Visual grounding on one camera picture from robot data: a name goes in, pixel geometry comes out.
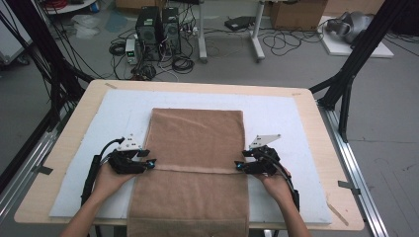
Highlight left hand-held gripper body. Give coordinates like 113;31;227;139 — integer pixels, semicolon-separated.
108;132;148;175

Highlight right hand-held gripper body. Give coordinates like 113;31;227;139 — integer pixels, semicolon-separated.
245;133;282;176

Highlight brown terry towel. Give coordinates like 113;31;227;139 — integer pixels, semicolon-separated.
126;108;250;237

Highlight person's right hand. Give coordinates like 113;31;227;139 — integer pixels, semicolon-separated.
254;167;293;205

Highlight person's left hand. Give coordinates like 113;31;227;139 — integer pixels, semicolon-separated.
94;162;138;202

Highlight white foam mat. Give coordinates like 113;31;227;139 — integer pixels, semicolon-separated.
48;89;333;225

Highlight wooden table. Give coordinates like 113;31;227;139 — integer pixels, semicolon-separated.
13;78;365;231

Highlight grey tape strip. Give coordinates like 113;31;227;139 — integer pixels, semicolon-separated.
32;164;54;176
337;180;362;197

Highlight long tan tape strip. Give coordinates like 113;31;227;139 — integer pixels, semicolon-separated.
325;200;351;227

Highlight white power supply unit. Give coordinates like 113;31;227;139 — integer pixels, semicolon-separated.
125;38;139;65

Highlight white desk leg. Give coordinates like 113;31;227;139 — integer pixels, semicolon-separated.
249;0;267;63
197;0;210;64

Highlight large black computer tower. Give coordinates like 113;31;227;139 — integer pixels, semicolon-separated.
134;5;163;62

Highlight slim black computer tower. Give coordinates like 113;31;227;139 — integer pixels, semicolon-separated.
160;7;183;55

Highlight flat black device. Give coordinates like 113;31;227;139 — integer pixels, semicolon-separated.
223;15;257;33

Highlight white floor board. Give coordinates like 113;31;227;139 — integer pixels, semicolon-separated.
317;15;395;59

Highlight clear plastic bag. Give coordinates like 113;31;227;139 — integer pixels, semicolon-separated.
71;14;102;41

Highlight brown cardboard box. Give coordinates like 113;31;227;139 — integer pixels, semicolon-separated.
270;0;329;33

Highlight round white table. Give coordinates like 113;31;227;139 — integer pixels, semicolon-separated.
42;0;99;16

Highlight grey rounded shell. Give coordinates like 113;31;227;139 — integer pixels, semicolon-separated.
325;11;376;44

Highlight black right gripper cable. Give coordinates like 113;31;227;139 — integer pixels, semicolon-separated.
258;150;300;212

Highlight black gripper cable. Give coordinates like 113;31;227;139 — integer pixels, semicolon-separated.
258;150;300;212
80;137;126;206

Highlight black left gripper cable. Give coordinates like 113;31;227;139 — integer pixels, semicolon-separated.
80;137;126;206

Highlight aluminium rail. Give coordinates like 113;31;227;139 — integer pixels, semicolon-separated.
316;100;392;237
0;126;65;225

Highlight coiled black cable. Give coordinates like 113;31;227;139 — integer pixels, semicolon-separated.
170;54;196;75

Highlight loose black floor cables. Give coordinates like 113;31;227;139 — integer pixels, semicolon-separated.
262;26;326;57

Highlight black frame stand with cables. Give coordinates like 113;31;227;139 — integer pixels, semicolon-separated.
0;0;95;132

